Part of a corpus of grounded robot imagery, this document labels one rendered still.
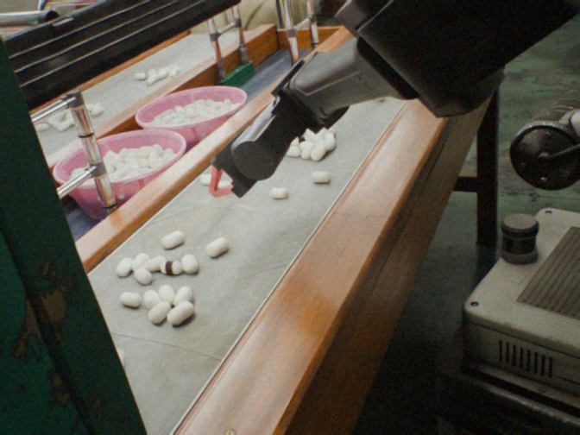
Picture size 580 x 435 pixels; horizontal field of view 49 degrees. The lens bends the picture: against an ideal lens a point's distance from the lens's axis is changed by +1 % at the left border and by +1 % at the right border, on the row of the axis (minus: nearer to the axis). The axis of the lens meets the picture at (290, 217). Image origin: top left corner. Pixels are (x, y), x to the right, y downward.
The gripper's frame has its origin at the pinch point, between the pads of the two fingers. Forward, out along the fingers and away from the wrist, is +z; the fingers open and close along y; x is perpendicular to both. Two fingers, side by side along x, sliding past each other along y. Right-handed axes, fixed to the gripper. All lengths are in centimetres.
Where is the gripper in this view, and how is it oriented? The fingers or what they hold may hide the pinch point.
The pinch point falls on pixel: (214, 191)
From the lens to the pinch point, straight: 96.3
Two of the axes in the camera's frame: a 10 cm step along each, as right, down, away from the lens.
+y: -3.9, 5.1, -7.6
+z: -5.9, 5.0, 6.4
